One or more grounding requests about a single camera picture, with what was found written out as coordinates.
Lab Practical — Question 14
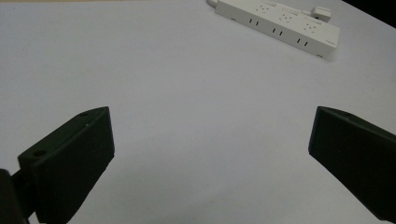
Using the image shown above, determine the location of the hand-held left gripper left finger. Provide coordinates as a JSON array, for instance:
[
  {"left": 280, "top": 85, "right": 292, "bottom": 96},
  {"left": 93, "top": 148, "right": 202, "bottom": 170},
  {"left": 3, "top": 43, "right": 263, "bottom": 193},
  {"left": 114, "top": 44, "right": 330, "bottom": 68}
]
[{"left": 12, "top": 105, "right": 116, "bottom": 224}]

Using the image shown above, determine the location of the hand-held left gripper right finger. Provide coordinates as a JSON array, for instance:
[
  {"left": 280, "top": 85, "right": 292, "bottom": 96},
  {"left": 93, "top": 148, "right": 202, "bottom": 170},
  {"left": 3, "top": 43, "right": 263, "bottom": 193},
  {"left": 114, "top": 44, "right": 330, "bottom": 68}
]
[{"left": 308, "top": 105, "right": 396, "bottom": 223}]

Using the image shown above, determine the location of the white plug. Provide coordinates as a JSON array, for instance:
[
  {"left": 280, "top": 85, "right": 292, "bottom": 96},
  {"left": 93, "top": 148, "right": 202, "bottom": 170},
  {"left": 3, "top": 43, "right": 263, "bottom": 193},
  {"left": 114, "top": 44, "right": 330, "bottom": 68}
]
[{"left": 301, "top": 6, "right": 332, "bottom": 23}]

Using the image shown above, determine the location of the white power strip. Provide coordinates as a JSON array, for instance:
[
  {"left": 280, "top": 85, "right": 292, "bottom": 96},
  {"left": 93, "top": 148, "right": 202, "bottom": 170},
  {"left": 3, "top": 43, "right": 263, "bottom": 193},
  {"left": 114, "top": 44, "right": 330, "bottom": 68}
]
[{"left": 214, "top": 0, "right": 341, "bottom": 60}]

